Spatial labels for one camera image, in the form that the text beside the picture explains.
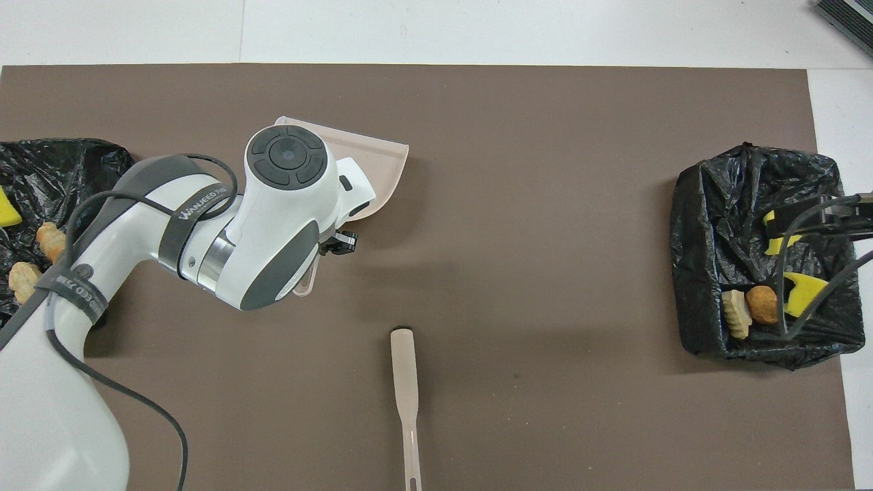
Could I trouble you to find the yellow sponge piece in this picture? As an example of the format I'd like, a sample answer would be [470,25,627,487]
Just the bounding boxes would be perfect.
[778,271,831,320]
[763,208,802,256]
[0,188,23,227]

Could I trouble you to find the beige plastic dustpan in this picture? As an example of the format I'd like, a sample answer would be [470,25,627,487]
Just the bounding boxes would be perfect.
[274,116,410,297]

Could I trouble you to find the brown bread nugget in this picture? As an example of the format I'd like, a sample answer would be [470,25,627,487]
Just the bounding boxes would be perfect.
[745,285,782,325]

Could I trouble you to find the striped bread roll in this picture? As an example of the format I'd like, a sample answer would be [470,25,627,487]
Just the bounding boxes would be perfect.
[722,290,753,340]

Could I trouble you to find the beige brush black bristles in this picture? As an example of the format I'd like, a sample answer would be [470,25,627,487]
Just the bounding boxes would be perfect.
[390,327,424,491]

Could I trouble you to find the striped croissant piece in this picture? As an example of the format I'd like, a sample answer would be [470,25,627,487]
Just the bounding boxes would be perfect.
[35,222,68,264]

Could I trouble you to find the pale bread piece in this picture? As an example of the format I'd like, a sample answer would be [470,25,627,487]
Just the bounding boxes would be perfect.
[8,262,43,305]

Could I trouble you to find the bin with black bag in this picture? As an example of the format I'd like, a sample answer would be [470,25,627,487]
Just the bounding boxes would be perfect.
[0,138,136,328]
[668,142,867,371]

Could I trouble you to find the dark ribbed panel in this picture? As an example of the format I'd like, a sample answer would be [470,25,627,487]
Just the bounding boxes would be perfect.
[814,0,873,59]

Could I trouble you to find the brown table mat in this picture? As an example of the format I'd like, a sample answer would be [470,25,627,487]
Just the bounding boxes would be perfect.
[0,63,855,491]

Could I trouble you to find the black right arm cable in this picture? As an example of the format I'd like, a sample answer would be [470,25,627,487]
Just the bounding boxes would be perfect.
[774,193,873,340]

